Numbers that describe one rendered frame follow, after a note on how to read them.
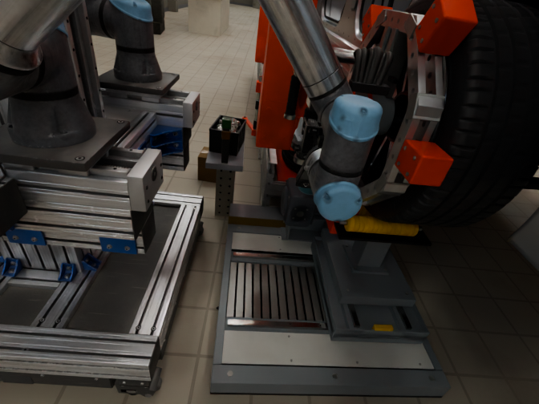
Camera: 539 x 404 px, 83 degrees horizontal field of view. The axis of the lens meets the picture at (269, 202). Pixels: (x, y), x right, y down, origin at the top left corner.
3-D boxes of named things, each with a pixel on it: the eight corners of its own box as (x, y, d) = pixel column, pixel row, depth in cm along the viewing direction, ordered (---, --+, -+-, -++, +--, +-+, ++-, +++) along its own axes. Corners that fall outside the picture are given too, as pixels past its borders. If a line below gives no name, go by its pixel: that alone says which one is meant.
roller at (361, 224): (421, 240, 106) (428, 228, 103) (339, 234, 103) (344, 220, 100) (414, 229, 111) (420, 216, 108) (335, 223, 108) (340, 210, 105)
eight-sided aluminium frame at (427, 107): (384, 239, 88) (484, 25, 58) (362, 237, 88) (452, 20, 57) (341, 155, 133) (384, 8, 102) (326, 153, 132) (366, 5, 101)
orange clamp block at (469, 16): (448, 58, 69) (480, 22, 61) (416, 53, 68) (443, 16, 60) (444, 34, 71) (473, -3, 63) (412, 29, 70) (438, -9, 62)
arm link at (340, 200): (373, 186, 47) (357, 228, 52) (354, 154, 56) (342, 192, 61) (324, 181, 46) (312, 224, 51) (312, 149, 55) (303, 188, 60)
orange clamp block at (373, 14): (393, 31, 97) (393, 6, 98) (370, 27, 96) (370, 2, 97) (382, 46, 103) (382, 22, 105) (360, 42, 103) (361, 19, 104)
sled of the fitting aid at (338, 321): (420, 345, 118) (431, 331, 112) (330, 342, 114) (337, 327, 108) (377, 252, 159) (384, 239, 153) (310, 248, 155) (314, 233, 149)
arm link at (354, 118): (328, 84, 51) (314, 144, 57) (338, 104, 42) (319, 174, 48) (374, 90, 51) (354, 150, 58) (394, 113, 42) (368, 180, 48)
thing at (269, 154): (277, 199, 171) (284, 165, 158) (261, 198, 170) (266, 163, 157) (265, 83, 372) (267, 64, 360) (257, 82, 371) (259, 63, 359)
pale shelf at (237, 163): (242, 171, 141) (243, 166, 139) (204, 168, 139) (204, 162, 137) (245, 135, 176) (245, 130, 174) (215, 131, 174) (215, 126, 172)
